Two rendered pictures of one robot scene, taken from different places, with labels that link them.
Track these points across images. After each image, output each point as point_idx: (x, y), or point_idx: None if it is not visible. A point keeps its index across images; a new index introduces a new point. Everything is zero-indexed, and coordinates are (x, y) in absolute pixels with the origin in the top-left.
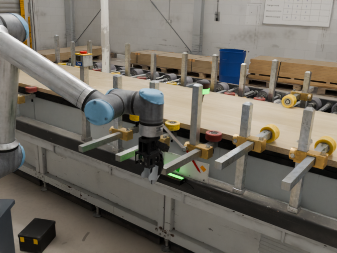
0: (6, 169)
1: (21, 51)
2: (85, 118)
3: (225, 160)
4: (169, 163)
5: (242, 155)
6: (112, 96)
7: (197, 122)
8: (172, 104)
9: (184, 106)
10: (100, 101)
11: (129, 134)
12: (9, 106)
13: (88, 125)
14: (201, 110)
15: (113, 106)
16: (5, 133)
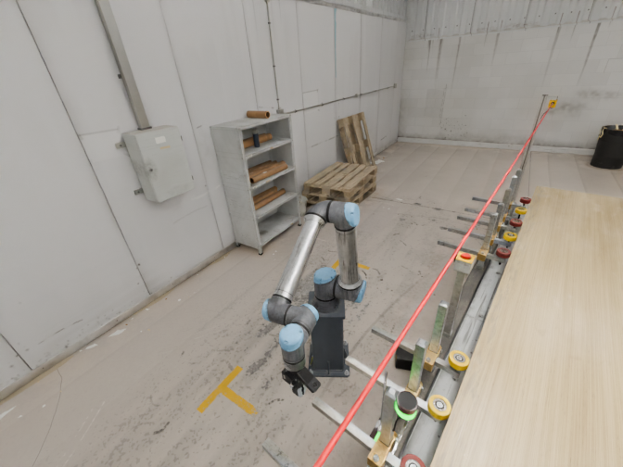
0: (340, 296)
1: (298, 239)
2: (447, 315)
3: (267, 449)
4: (324, 405)
5: None
6: (281, 309)
7: (382, 423)
8: (553, 407)
9: (555, 429)
10: (264, 304)
11: (425, 363)
12: (341, 262)
13: (448, 322)
14: (391, 421)
15: (269, 314)
16: (342, 277)
